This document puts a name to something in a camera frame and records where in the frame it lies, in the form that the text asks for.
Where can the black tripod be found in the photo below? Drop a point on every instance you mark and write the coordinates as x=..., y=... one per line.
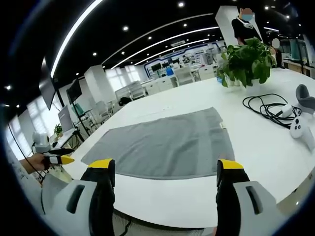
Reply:
x=78, y=137

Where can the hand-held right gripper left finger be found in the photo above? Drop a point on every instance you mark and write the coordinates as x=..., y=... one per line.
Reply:
x=81, y=196

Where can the white display board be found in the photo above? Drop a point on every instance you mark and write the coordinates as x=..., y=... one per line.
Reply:
x=66, y=120

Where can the small green plant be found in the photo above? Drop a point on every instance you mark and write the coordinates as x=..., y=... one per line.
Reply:
x=58, y=129

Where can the blue box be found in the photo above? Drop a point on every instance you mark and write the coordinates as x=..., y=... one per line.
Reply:
x=169, y=71

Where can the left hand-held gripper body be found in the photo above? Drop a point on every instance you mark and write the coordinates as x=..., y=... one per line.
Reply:
x=41, y=142

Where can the grey towel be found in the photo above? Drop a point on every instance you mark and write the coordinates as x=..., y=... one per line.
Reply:
x=162, y=145

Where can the person's left hand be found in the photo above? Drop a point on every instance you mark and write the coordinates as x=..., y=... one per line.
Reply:
x=40, y=162

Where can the green potted plant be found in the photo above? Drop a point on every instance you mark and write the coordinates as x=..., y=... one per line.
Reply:
x=248, y=61

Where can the small black monitor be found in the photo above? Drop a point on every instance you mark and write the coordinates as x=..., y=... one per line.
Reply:
x=74, y=91

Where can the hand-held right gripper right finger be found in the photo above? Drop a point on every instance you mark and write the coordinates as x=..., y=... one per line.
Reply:
x=236, y=196

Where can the white handheld controller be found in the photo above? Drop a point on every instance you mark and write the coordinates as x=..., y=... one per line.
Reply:
x=299, y=130

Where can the person's white printed shirt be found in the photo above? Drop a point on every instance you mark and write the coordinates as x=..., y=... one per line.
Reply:
x=24, y=189

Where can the white table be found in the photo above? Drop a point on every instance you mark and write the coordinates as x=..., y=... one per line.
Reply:
x=258, y=157

